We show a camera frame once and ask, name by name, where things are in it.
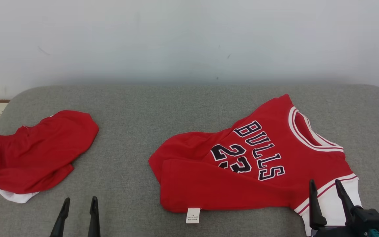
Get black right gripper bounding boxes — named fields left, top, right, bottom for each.
left=309, top=179, right=358, bottom=237

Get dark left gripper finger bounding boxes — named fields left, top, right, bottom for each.
left=50, top=197, right=70, bottom=237
left=88, top=197, right=101, bottom=237

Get red shorts with white stripe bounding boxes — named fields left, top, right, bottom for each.
left=0, top=110, right=99, bottom=203

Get red Bulls basketball jersey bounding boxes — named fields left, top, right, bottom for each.
left=148, top=94, right=363, bottom=236

